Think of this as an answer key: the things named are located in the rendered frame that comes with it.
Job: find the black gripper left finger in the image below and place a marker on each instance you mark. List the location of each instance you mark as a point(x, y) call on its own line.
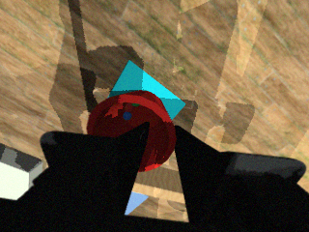
point(120, 156)

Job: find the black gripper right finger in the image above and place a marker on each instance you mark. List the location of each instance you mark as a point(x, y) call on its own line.
point(205, 172)

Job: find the light wooden plank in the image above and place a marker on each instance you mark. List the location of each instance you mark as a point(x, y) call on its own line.
point(160, 182)

